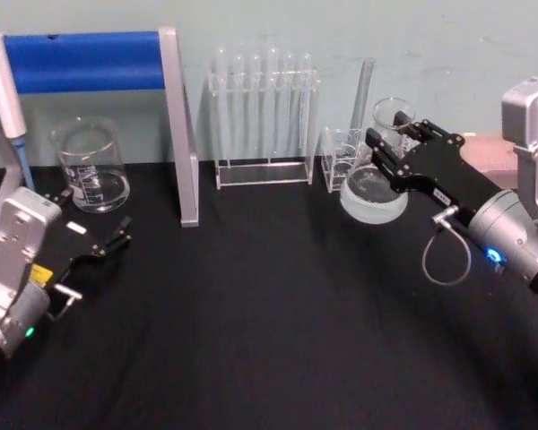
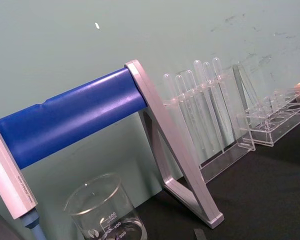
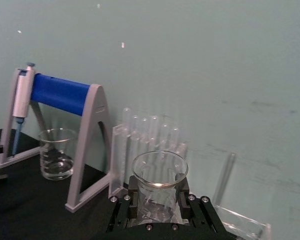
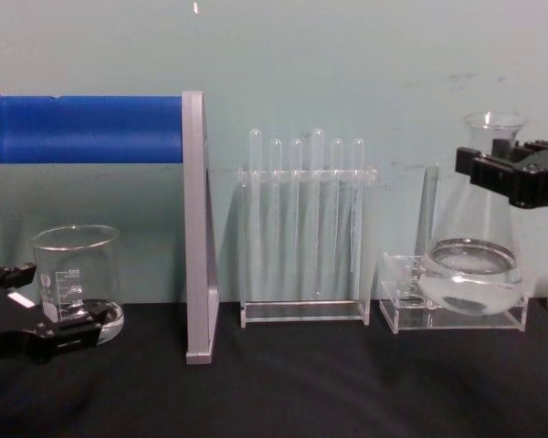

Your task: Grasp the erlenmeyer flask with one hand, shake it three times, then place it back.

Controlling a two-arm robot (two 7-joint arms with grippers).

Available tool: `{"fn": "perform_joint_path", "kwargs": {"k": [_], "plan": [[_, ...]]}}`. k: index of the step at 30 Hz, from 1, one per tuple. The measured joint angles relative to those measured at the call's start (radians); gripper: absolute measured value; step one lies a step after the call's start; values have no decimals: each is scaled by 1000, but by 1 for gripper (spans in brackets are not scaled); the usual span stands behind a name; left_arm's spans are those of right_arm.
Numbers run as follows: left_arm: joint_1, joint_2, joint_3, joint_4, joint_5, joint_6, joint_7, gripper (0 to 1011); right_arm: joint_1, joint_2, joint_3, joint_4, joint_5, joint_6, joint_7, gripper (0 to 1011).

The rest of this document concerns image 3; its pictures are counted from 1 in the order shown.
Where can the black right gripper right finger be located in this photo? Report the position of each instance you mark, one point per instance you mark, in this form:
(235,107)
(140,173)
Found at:
(183,205)

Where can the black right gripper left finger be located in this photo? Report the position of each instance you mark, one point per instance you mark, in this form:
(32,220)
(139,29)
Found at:
(133,205)

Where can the small clear glass beaker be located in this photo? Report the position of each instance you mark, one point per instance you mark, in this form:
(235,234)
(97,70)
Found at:
(160,175)

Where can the black table cloth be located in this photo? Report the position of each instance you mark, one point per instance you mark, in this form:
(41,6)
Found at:
(27,205)

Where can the clear acrylic test tube rack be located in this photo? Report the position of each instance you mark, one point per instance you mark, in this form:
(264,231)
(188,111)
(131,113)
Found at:
(117,160)

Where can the clear glass stirring rod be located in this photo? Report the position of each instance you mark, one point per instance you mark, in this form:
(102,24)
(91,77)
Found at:
(226,175)

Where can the grey pipette blue tip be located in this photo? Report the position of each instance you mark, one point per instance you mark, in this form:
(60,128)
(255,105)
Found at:
(21,100)

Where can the clear plastic case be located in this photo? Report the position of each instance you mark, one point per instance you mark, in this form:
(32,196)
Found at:
(242,222)

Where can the clear glass test tube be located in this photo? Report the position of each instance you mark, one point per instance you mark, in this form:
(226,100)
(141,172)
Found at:
(127,117)
(175,137)
(135,125)
(165,135)
(154,125)
(144,127)

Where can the grey pipette stand blue bar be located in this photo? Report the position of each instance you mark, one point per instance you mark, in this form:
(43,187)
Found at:
(60,92)

